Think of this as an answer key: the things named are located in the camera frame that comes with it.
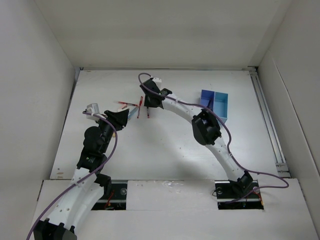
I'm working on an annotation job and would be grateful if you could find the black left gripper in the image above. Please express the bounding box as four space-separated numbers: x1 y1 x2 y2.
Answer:
94 109 128 154

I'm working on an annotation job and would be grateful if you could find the red gel pen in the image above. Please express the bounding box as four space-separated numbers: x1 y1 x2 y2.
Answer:
138 96 143 107

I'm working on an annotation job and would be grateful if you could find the blue utility knife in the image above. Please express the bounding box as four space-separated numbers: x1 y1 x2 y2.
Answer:
128 106 139 120

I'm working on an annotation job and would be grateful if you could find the pink white mini stapler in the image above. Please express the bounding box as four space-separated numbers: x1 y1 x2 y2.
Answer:
117 104 128 112

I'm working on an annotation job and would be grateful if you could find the red ink clear pen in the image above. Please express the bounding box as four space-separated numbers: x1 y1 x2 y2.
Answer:
115 101 139 107

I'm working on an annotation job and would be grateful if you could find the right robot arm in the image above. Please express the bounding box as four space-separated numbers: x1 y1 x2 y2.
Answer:
139 77 253 198

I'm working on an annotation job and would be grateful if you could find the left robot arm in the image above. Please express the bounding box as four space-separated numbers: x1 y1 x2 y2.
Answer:
27 109 130 240

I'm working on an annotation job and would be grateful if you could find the dark blue container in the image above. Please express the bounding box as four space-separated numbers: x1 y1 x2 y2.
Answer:
200 89 216 111

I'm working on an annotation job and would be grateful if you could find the light blue container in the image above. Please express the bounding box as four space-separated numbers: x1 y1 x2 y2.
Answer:
213 91 228 124

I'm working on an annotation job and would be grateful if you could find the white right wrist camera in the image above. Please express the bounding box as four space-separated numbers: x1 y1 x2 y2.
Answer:
152 77 162 84

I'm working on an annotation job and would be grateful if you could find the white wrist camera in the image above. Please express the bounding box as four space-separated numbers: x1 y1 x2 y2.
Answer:
84 103 100 120
152 77 162 84

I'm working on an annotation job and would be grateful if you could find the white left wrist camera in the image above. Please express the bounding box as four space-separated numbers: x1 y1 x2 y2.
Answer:
84 103 100 120

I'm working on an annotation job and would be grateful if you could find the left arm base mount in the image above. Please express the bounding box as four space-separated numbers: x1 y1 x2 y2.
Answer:
91 180 128 211

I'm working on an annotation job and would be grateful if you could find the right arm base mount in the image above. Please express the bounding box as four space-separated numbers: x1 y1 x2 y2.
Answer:
212 180 264 210

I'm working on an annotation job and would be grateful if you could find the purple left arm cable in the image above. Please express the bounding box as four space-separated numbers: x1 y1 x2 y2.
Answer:
26 111 119 240

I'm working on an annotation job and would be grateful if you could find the aluminium side rail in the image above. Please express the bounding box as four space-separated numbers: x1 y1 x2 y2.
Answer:
248 67 291 179

